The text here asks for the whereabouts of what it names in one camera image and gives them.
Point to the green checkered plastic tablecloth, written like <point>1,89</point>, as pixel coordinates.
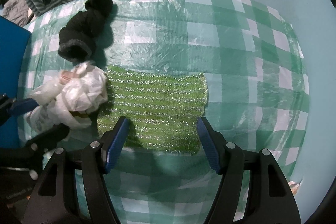
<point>210,29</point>

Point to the green glitter cloth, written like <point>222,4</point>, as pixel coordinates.
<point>157,103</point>

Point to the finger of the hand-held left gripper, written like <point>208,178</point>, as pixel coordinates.
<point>21,106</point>
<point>50,134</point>

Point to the blue cardboard box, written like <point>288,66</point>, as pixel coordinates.
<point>13,56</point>

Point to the black fuzzy sock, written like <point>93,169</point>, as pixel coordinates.
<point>86,22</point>

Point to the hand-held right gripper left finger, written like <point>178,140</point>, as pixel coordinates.
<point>118,142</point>

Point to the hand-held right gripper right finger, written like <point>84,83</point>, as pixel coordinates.
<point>207,142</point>

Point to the white plastic bag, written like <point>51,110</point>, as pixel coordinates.
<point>84,92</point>

